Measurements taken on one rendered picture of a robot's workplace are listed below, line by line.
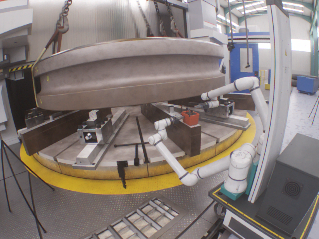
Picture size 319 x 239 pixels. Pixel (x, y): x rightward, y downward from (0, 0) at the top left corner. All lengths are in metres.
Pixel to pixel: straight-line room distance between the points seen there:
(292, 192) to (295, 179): 0.10
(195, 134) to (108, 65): 1.49
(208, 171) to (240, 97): 2.69
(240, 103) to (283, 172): 3.12
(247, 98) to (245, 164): 2.96
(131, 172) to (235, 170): 1.35
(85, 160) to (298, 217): 2.03
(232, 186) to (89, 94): 2.04
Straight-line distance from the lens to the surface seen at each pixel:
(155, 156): 2.02
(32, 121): 3.90
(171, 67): 2.53
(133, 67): 2.37
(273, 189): 1.17
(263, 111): 1.72
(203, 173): 1.65
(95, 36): 5.16
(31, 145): 2.87
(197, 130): 1.87
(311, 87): 10.90
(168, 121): 1.79
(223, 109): 2.85
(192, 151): 1.95
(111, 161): 2.05
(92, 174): 2.31
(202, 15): 6.51
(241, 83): 1.65
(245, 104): 4.06
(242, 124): 2.87
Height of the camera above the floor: 1.35
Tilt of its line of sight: 18 degrees down
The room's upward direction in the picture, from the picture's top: 4 degrees counter-clockwise
